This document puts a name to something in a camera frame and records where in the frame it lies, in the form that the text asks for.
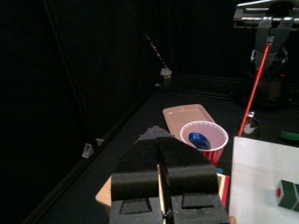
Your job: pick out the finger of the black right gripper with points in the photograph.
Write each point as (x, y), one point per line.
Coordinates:
(282, 33)
(264, 33)

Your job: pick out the red plastic cup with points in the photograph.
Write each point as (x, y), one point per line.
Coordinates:
(217, 153)

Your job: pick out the blue toy knife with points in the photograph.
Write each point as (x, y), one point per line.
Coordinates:
(199, 140)

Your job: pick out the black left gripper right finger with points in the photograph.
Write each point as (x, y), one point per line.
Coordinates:
(191, 172)

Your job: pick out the thin red stick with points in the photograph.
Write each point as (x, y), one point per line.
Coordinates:
(256, 90)

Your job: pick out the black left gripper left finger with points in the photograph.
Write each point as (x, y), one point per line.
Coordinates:
(134, 172)

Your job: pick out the white cutting board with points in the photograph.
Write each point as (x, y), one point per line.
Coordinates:
(257, 180)

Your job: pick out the small silver metal cup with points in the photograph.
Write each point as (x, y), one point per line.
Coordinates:
(252, 124)

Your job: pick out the green toy sushi roll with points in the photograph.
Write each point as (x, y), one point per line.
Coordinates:
(288, 197)

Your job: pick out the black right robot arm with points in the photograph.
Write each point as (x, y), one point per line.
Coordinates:
(273, 84)

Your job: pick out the pink rectangular plate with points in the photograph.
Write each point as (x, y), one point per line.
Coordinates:
(183, 115)

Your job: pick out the white frame corner bracket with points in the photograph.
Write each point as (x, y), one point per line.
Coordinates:
(166, 72)

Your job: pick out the grey frame corner bracket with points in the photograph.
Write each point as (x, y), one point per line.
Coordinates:
(87, 150)
(99, 141)

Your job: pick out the green flat toy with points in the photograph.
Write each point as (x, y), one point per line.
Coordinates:
(290, 135)

